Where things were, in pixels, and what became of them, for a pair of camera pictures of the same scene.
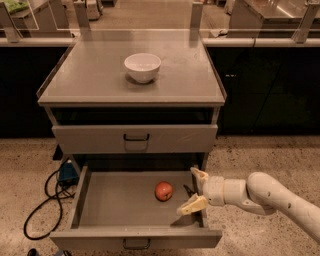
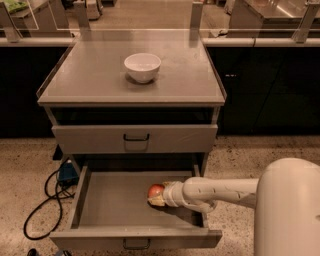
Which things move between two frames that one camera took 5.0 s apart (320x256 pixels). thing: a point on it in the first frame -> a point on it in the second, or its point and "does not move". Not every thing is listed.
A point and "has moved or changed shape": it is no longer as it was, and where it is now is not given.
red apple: (163, 191) has moved or changed shape
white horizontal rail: (209, 42) does not move
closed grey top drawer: (134, 139) does not move
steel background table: (266, 14) does not move
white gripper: (214, 190) -> (170, 194)
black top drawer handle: (135, 139) does not move
